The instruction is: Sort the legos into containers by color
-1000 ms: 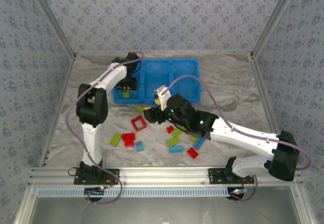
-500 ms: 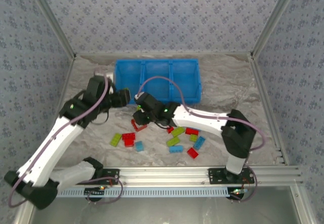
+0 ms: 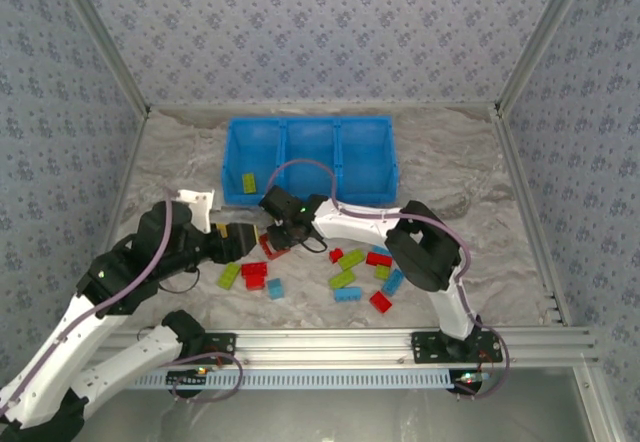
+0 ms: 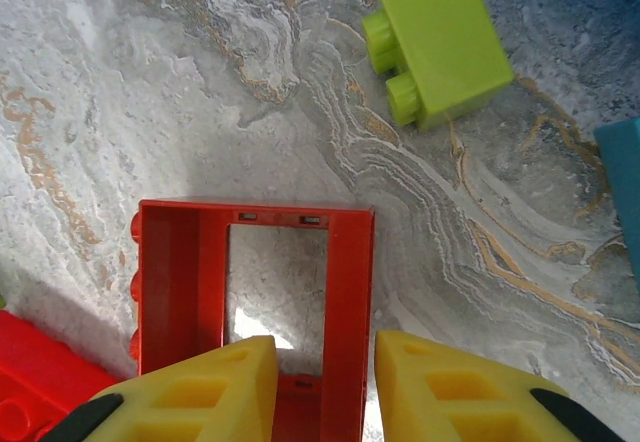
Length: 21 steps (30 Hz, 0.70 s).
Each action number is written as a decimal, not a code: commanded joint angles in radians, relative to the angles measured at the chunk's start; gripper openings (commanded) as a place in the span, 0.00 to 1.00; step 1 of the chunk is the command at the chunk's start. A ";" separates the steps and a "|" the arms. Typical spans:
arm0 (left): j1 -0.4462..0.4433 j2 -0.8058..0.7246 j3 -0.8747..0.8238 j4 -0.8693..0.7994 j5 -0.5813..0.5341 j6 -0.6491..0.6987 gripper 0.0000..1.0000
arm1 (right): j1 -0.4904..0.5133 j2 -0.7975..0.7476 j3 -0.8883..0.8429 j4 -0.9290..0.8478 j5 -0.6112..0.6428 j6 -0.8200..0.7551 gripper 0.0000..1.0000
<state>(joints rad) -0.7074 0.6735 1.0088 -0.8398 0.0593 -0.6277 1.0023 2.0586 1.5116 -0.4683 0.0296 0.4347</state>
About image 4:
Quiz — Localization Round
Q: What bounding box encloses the small green lego brick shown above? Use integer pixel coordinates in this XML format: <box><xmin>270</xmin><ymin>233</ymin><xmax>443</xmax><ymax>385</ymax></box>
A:
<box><xmin>360</xmin><ymin>0</ymin><xmax>516</xmax><ymax>132</ymax></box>

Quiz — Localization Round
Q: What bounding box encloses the red lego window frame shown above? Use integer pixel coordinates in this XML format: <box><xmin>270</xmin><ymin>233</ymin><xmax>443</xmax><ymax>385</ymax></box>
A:
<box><xmin>129</xmin><ymin>197</ymin><xmax>377</xmax><ymax>442</ymax></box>

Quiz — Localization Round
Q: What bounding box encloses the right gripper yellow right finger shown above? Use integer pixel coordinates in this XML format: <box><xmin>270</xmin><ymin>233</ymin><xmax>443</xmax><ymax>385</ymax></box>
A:
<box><xmin>374</xmin><ymin>329</ymin><xmax>626</xmax><ymax>442</ymax></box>

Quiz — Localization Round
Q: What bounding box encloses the teal lego brick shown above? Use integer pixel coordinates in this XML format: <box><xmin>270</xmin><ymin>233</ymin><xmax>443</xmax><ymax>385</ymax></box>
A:
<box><xmin>593</xmin><ymin>116</ymin><xmax>640</xmax><ymax>263</ymax></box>

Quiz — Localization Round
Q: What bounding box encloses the red lego brick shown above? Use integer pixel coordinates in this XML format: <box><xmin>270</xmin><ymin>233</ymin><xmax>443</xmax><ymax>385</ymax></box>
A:
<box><xmin>0</xmin><ymin>309</ymin><xmax>121</xmax><ymax>442</ymax></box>

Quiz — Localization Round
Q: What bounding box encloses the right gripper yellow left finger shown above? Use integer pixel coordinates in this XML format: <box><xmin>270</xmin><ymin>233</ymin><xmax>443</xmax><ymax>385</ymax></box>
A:
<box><xmin>37</xmin><ymin>334</ymin><xmax>279</xmax><ymax>442</ymax></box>

